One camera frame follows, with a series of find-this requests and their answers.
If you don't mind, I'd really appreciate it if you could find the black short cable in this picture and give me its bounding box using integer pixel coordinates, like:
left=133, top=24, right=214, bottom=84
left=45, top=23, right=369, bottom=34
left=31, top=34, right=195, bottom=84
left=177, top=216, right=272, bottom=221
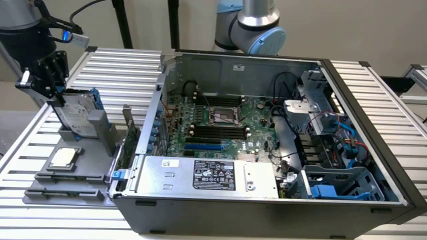
left=182, top=79, right=202, bottom=99

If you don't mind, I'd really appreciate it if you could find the grey hard drive caddy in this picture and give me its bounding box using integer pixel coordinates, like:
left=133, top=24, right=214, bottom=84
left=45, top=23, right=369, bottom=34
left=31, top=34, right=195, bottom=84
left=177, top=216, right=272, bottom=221
left=49, top=87, right=113, bottom=141

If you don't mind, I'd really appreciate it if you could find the grey parts rack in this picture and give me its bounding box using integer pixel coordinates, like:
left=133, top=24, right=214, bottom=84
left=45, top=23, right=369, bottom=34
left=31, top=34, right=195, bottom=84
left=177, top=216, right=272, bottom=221
left=21, top=109, right=135, bottom=209

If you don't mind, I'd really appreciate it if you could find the black camera cable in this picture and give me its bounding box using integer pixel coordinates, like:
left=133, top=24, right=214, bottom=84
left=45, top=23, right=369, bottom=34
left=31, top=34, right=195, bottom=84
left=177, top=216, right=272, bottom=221
left=69, top=0, right=113, bottom=26

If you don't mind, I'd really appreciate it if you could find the black looped wire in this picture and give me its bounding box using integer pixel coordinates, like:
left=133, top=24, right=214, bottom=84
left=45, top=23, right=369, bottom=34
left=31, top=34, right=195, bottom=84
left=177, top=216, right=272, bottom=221
left=270, top=71, right=301, bottom=102

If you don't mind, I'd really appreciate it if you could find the black RAM slot bank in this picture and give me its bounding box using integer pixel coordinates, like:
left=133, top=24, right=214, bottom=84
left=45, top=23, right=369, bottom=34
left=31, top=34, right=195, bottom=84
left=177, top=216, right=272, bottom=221
left=187, top=124, right=254, bottom=139
left=194, top=94, right=245, bottom=108

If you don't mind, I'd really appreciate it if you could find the grey plastic drive cage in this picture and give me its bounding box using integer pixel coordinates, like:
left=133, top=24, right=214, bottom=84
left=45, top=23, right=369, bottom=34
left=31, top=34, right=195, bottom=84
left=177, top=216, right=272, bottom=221
left=298, top=163, right=389, bottom=201

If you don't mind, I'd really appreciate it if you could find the silver CPU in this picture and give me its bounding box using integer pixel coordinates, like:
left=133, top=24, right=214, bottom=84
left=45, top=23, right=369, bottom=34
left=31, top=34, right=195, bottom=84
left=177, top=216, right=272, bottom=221
left=47, top=147, right=85, bottom=170

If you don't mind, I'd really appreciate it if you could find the copper chipset heatsink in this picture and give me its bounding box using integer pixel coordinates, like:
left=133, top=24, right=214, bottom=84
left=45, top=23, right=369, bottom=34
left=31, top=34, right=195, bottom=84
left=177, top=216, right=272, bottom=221
left=237, top=152, right=261, bottom=164

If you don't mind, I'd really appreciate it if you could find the red power wire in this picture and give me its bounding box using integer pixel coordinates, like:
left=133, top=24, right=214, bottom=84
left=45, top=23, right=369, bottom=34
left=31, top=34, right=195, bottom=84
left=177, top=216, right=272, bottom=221
left=345, top=134, right=372, bottom=167

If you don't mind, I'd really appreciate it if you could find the green graphics card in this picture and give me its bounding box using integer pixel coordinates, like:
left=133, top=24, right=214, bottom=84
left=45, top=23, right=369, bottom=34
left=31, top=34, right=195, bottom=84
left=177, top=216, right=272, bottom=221
left=114, top=104, right=143, bottom=171

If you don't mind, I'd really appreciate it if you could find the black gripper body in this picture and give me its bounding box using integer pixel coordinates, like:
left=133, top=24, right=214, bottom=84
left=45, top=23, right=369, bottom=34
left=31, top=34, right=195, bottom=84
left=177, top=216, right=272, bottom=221
left=0, top=26, right=70, bottom=76

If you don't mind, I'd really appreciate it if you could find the RAM stick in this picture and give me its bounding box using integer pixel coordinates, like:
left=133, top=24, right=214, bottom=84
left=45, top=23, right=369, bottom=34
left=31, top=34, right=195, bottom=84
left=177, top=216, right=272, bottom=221
left=34, top=171, right=106, bottom=185
left=25, top=187, right=103, bottom=201

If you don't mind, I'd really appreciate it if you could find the silver power supply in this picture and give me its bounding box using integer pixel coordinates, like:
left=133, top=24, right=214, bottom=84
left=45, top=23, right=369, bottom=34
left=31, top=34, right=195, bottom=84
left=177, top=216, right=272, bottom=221
left=135, top=155, right=281, bottom=200

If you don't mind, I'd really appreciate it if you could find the grey metal disk bay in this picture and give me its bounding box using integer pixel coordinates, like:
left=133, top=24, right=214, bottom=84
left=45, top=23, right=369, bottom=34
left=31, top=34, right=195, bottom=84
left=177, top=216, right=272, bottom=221
left=282, top=70, right=348, bottom=137

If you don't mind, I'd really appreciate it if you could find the blue expansion slot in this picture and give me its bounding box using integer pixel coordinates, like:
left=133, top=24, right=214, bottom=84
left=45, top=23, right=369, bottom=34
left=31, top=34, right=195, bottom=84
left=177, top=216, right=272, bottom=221
left=185, top=143, right=225, bottom=153

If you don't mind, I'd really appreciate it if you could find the black expansion slot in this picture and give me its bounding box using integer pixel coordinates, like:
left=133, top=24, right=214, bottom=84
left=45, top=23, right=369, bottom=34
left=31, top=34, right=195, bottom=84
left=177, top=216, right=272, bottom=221
left=185, top=136, right=222, bottom=146

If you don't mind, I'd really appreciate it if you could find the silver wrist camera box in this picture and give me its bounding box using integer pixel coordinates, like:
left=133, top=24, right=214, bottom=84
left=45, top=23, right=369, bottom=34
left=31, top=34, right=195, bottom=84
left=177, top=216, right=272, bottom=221
left=61, top=29, right=91, bottom=49

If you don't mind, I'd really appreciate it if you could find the black stand pole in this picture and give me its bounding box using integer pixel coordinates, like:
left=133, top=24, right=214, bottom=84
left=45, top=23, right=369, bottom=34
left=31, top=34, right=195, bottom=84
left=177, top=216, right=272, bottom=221
left=166, top=0, right=182, bottom=50
left=111, top=0, right=135, bottom=50

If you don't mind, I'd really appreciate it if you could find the black open PC case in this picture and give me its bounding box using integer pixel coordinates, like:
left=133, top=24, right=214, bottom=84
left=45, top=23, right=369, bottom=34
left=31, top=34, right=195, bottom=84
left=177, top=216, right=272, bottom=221
left=107, top=48, right=420, bottom=239

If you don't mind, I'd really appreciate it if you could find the CPU socket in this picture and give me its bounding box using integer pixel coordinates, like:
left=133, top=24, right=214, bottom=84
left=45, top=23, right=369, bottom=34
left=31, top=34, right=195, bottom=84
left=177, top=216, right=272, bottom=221
left=207, top=105, right=245, bottom=126

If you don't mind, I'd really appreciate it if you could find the green motherboard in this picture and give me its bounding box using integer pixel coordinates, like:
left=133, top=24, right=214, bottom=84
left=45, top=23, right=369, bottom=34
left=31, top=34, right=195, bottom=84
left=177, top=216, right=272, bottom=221
left=159, top=92, right=302, bottom=176

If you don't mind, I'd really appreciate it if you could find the blue data wire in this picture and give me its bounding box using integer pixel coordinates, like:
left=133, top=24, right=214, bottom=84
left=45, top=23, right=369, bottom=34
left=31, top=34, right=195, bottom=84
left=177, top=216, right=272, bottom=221
left=332, top=119, right=364, bottom=162

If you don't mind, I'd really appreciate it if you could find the blue connector block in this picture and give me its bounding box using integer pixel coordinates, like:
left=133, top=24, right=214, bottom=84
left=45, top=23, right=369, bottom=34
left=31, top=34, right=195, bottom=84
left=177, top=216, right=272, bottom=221
left=309, top=184, right=340, bottom=200

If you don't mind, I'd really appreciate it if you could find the black table bracket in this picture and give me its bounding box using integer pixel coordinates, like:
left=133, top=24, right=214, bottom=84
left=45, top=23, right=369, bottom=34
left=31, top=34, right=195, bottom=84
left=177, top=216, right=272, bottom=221
left=380, top=74, right=417, bottom=99

